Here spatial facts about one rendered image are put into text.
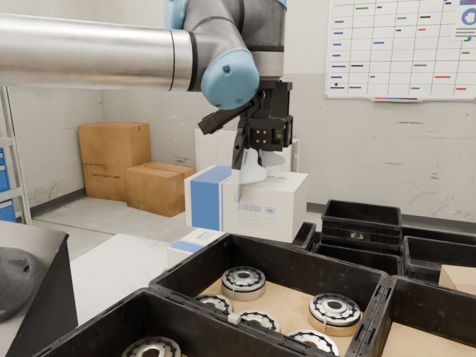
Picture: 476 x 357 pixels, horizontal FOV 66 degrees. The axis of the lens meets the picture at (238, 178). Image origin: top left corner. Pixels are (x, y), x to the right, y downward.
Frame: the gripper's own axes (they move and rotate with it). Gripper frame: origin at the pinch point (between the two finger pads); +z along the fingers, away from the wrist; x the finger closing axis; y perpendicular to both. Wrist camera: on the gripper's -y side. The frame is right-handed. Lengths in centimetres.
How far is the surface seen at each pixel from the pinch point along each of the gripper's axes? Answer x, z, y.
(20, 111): 178, 14, -281
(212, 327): -14.2, 20.0, -0.8
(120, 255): 34, 42, -60
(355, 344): -11.7, 18.2, 21.9
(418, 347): 4.5, 28.1, 32.9
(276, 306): 7.0, 28.4, 4.7
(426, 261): 112, 62, 48
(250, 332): -14.9, 18.3, 6.1
